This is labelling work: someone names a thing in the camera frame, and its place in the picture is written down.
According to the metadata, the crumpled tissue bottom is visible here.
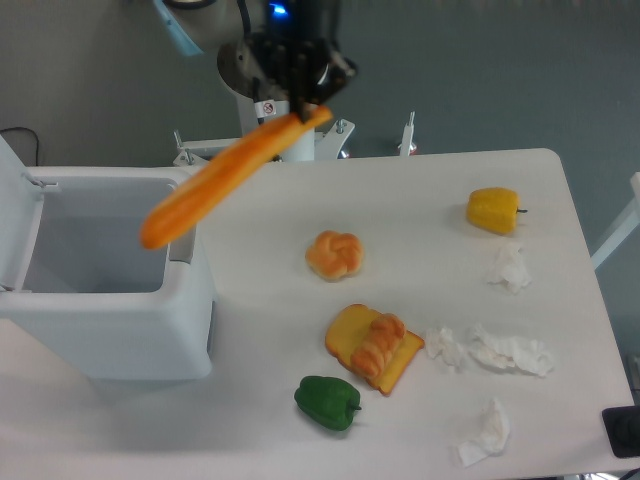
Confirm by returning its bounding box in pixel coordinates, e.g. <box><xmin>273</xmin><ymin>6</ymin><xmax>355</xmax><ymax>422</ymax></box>
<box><xmin>454</xmin><ymin>397</ymin><xmax>511</xmax><ymax>468</ymax></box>

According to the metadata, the crumpled tissue small middle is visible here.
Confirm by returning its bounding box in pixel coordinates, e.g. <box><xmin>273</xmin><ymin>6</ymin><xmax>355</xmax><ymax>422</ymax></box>
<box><xmin>424</xmin><ymin>327</ymin><xmax>465</xmax><ymax>371</ymax></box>

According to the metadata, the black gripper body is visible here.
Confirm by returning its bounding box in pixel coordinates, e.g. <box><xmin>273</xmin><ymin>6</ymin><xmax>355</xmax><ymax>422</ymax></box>
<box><xmin>237</xmin><ymin>1</ymin><xmax>358</xmax><ymax>104</ymax></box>

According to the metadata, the crumpled tissue upper right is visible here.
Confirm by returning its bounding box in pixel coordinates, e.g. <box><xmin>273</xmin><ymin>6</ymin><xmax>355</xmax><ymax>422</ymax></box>
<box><xmin>486</xmin><ymin>242</ymin><xmax>532</xmax><ymax>295</ymax></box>

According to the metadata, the white trash can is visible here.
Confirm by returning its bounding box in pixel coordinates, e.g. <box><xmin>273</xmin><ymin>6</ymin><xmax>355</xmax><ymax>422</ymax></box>
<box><xmin>1</xmin><ymin>144</ymin><xmax>217</xmax><ymax>381</ymax></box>

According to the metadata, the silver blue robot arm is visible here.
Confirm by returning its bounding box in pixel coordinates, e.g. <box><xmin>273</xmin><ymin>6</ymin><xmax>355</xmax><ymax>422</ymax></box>
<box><xmin>159</xmin><ymin>1</ymin><xmax>357</xmax><ymax>121</ymax></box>

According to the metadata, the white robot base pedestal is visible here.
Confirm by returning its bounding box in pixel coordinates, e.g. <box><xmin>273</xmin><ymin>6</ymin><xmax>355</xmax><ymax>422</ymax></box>
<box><xmin>217</xmin><ymin>41</ymin><xmax>289</xmax><ymax>135</ymax></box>

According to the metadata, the toast bread slice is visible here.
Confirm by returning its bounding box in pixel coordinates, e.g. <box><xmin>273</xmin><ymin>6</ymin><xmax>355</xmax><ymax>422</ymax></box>
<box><xmin>325</xmin><ymin>304</ymin><xmax>425</xmax><ymax>396</ymax></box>

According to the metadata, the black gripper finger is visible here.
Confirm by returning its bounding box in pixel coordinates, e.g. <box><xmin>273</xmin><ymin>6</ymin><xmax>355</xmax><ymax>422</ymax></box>
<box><xmin>289</xmin><ymin>59</ymin><xmax>309</xmax><ymax>123</ymax></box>
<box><xmin>311</xmin><ymin>44</ymin><xmax>345</xmax><ymax>105</ymax></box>

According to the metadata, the white table frame bracket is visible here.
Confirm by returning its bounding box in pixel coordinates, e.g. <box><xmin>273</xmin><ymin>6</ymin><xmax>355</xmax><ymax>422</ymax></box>
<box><xmin>173</xmin><ymin>111</ymin><xmax>417</xmax><ymax>167</ymax></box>

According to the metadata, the white table leg right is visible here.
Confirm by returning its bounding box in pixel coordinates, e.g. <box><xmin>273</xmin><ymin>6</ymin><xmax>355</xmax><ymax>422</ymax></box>
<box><xmin>591</xmin><ymin>172</ymin><xmax>639</xmax><ymax>270</ymax></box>

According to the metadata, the long orange baguette bread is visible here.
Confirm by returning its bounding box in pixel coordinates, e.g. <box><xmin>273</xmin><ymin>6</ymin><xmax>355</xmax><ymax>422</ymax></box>
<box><xmin>139</xmin><ymin>106</ymin><xmax>332</xmax><ymax>249</ymax></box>

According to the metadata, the crumpled tissue large middle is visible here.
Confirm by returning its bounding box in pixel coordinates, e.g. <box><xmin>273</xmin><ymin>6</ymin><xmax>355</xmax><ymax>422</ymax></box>
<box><xmin>468</xmin><ymin>324</ymin><xmax>555</xmax><ymax>378</ymax></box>

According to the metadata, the yellow bell pepper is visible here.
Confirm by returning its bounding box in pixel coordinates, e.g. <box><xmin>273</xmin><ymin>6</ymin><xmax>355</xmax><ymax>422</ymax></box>
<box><xmin>466</xmin><ymin>187</ymin><xmax>527</xmax><ymax>235</ymax></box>

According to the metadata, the black device right edge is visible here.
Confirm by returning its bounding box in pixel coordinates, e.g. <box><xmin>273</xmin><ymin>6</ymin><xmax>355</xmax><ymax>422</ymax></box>
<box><xmin>601</xmin><ymin>406</ymin><xmax>639</xmax><ymax>458</ymax></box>

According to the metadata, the green bell pepper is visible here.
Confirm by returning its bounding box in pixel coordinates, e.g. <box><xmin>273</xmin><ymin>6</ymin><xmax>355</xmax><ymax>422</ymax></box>
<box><xmin>294</xmin><ymin>376</ymin><xmax>361</xmax><ymax>432</ymax></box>

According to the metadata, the small croissant bread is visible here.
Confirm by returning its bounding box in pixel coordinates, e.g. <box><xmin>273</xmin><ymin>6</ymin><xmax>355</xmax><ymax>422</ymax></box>
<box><xmin>350</xmin><ymin>313</ymin><xmax>406</xmax><ymax>379</ymax></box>

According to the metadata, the round knotted bread roll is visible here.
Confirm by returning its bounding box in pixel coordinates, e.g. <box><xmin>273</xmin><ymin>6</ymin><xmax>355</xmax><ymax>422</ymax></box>
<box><xmin>305</xmin><ymin>230</ymin><xmax>365</xmax><ymax>282</ymax></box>

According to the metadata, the black cable on floor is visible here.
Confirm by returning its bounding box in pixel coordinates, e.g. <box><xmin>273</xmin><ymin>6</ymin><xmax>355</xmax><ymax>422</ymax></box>
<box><xmin>0</xmin><ymin>126</ymin><xmax>41</xmax><ymax>167</ymax></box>

